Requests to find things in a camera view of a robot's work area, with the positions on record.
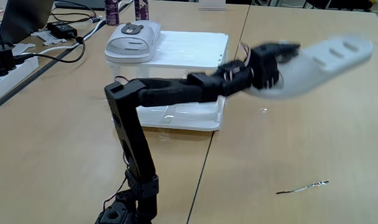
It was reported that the white bear slipper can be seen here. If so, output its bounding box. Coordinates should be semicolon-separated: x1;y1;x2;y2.
104;21;162;64
244;34;374;100

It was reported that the white open shelf box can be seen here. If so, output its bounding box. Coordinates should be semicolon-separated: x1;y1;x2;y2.
106;30;229;132

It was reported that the black chair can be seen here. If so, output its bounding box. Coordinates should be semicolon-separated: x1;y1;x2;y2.
303;0;374;12

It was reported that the white stand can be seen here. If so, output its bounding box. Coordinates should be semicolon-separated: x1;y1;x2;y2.
198;0;226;11

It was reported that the purple drink can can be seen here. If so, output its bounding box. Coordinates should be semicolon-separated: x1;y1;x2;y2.
104;0;120;26
134;0;150;22

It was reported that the black power adapter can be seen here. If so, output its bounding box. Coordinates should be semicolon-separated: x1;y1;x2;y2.
47;21;78;40

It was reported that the white printed part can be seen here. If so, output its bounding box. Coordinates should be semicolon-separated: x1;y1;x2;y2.
10;42;37;57
30;30;67;47

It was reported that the dark laptop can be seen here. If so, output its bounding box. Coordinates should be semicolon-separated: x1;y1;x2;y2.
0;0;55;46

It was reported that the white power strip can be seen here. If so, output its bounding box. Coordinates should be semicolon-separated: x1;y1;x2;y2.
0;55;40;106

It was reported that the black power plug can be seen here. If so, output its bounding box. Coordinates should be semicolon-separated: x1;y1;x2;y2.
0;43;16;76

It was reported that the thin metal wire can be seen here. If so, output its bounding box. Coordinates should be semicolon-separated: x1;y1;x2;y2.
275;180;330;195

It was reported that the white cable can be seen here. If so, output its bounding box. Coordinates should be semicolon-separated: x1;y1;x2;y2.
36;19;107;55

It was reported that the black cable loop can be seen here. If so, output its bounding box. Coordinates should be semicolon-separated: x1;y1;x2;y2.
50;0;98;24

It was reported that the black power cable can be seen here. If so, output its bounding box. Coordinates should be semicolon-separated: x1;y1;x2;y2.
13;36;86;64

